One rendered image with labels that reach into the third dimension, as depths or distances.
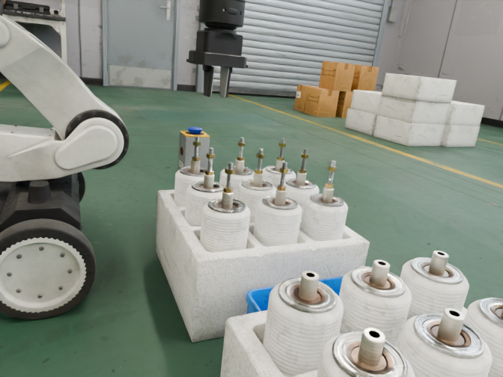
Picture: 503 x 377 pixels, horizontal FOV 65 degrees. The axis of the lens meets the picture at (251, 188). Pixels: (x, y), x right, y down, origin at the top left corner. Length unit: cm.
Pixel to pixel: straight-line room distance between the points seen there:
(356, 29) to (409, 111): 396
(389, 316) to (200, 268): 34
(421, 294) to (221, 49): 56
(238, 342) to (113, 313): 41
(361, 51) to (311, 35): 104
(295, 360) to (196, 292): 29
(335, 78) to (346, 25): 258
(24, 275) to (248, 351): 50
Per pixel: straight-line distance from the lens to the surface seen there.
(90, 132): 96
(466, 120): 387
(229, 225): 75
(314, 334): 51
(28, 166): 102
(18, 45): 97
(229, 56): 82
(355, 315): 58
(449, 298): 66
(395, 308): 57
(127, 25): 586
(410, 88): 344
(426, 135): 356
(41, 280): 89
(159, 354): 81
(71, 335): 87
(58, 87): 100
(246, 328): 58
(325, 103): 459
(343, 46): 712
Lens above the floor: 53
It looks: 18 degrees down
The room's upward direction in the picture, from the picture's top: 6 degrees clockwise
